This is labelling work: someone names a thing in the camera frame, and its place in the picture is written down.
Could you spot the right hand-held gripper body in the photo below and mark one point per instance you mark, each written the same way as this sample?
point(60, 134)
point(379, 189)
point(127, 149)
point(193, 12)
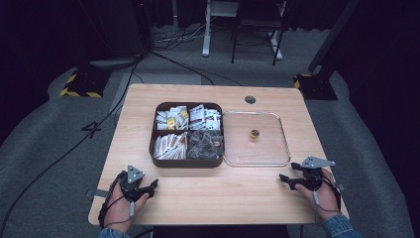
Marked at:
point(313, 173)

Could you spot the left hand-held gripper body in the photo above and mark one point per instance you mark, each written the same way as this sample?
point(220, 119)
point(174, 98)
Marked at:
point(131, 185)

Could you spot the person's left hand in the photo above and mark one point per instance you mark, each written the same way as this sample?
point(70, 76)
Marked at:
point(121, 210)

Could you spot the person's right hand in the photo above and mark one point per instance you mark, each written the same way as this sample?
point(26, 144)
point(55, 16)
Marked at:
point(323, 200)

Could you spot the clear plastic tray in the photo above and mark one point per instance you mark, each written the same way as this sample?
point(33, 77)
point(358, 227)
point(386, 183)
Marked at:
point(264, 148)

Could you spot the brown compartment box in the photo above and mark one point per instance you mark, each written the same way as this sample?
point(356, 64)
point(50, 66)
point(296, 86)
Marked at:
point(187, 163)

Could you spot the pile of white stick sachets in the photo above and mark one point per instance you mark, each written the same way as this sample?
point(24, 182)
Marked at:
point(170, 147)

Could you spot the pile of clear pyramid tea bags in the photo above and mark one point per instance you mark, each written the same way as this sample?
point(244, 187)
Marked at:
point(205, 145)

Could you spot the pile of white yellow packets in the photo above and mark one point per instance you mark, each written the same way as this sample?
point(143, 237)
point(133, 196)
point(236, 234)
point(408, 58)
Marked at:
point(171, 118)

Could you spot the black stand base striped tape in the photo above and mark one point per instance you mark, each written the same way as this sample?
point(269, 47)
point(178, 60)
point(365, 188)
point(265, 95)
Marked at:
point(84, 84)
point(313, 86)

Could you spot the pile of white red-label packets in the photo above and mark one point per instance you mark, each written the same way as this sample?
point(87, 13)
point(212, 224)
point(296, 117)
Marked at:
point(204, 117)

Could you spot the black slanted stand pole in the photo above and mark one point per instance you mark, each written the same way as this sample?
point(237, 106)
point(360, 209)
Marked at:
point(333, 33)

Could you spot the black metal chair frame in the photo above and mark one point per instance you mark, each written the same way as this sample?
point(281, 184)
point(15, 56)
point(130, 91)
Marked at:
point(256, 23)

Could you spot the white desk frame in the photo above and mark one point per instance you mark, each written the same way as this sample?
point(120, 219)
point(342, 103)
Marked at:
point(206, 36)

